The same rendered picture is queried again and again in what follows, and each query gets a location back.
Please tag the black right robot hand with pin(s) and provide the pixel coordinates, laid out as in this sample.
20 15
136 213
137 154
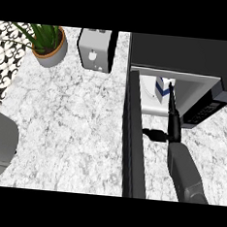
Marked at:
175 124

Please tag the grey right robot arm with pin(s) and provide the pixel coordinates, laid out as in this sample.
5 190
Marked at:
186 173

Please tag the white blue milk carton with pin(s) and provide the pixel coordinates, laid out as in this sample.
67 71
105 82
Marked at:
161 88

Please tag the dark grey microwave door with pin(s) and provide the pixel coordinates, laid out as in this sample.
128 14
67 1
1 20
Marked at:
134 136

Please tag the black microwave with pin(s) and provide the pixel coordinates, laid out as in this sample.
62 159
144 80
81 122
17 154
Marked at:
185 60

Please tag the silver toaster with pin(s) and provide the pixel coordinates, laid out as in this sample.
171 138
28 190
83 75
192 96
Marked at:
95 50

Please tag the potted green plant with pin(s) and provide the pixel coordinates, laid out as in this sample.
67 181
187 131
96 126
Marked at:
47 43

